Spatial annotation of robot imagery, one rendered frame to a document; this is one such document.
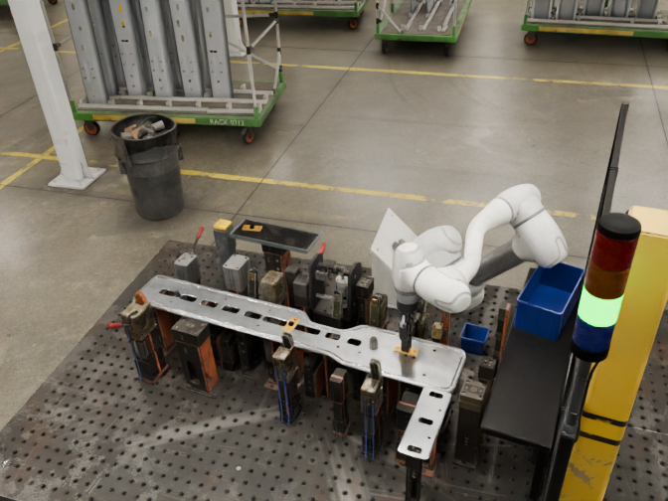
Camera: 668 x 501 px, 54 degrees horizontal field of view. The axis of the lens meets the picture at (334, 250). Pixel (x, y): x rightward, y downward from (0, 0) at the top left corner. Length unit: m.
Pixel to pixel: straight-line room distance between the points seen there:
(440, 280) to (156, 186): 3.42
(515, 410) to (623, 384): 0.74
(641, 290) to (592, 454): 0.49
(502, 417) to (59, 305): 3.23
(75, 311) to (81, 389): 1.66
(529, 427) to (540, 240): 0.67
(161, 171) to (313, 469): 3.14
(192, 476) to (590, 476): 1.38
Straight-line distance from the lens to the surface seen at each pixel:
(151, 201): 5.20
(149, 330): 2.74
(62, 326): 4.49
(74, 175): 6.11
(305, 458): 2.49
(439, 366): 2.38
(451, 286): 2.01
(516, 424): 2.19
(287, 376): 2.41
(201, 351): 2.59
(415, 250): 2.08
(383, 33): 8.37
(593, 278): 1.22
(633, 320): 1.43
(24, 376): 4.24
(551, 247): 2.44
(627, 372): 1.52
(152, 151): 4.97
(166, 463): 2.58
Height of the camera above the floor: 2.68
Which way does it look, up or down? 35 degrees down
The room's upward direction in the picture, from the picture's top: 3 degrees counter-clockwise
